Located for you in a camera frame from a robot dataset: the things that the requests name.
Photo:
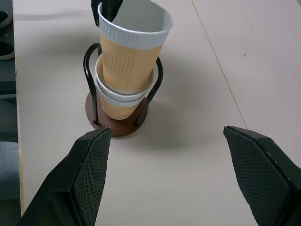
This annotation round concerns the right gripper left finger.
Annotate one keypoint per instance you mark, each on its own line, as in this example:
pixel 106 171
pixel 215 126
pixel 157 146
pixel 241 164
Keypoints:
pixel 77 183

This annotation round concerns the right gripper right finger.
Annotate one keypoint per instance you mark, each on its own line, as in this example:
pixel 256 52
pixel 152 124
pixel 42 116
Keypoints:
pixel 265 179

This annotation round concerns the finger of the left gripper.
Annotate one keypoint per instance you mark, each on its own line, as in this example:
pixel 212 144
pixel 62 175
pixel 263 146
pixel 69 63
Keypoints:
pixel 95 10
pixel 112 8

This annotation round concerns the white and tan paper cup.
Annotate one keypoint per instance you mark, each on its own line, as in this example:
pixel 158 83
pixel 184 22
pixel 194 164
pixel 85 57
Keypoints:
pixel 117 110
pixel 131 56
pixel 100 77

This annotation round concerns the dark rounded shoe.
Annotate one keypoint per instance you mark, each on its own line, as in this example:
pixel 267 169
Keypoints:
pixel 5 49

